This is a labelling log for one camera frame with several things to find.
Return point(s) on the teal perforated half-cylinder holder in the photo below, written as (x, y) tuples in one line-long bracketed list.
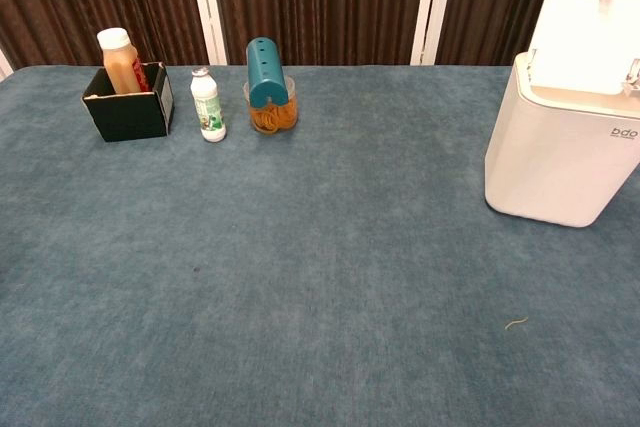
[(265, 72)]

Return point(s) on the orange juice bottle white cap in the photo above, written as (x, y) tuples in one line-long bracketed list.
[(121, 64)]

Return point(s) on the white vertical frame post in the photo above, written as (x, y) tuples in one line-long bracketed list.
[(207, 4), (432, 4)]

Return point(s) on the white trash bin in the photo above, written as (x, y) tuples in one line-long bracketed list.
[(545, 147)]

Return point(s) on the small white green-label bottle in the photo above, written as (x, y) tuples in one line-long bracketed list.
[(210, 109)]

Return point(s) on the small yellow rubber band piece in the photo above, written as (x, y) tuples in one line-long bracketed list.
[(516, 322)]

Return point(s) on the clear cup of rubber bands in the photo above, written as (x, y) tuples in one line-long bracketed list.
[(274, 117)]

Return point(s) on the black cardboard box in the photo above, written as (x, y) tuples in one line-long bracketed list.
[(131, 112)]

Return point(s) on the blue table cloth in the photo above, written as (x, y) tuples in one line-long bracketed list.
[(280, 267)]

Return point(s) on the dark brown pleated curtain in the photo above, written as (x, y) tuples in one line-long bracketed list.
[(320, 2)]

